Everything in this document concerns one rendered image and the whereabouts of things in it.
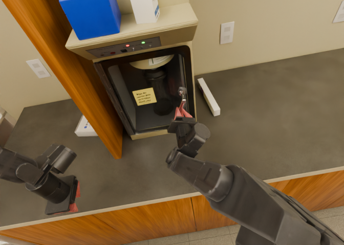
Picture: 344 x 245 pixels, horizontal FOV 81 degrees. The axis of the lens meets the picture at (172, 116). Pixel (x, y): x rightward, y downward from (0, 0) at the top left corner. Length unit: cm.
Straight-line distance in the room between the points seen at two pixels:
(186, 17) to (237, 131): 61
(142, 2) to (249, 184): 44
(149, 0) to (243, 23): 78
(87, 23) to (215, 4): 73
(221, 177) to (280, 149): 75
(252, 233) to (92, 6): 48
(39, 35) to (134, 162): 60
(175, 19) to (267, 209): 45
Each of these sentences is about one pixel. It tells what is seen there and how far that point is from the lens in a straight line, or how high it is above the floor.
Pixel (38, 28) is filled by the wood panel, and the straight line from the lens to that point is 60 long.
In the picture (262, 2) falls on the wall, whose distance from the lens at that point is 122.
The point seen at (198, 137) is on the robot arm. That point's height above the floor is 124.
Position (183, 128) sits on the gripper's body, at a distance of 69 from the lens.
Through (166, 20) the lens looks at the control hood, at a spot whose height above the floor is 151.
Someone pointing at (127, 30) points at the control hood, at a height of 151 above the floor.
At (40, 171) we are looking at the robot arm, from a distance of 58.
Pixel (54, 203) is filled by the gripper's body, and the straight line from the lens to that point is 69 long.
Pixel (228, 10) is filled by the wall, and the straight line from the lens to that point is 116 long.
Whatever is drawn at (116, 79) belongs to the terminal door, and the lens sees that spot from 72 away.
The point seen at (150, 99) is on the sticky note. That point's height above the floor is 119.
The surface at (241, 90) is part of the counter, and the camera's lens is 117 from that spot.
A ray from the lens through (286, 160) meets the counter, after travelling 95.
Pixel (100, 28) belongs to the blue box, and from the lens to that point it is 53.
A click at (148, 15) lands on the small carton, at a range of 53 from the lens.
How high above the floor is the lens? 172
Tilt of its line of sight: 49 degrees down
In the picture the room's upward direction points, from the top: 11 degrees counter-clockwise
